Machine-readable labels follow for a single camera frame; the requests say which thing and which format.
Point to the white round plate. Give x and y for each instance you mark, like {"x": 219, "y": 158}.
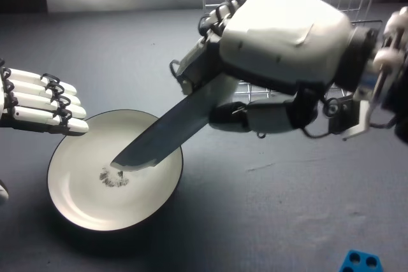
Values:
{"x": 165, "y": 132}

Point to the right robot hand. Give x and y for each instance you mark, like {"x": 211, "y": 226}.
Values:
{"x": 280, "y": 39}

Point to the white plate with dark rim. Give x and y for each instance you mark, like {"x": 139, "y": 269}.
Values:
{"x": 95, "y": 195}

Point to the grey table cloth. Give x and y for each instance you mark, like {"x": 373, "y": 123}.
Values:
{"x": 255, "y": 205}

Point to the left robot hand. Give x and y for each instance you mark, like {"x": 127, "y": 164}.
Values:
{"x": 32, "y": 100}

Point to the blue perforated block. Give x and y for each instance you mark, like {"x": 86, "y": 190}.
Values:
{"x": 360, "y": 259}

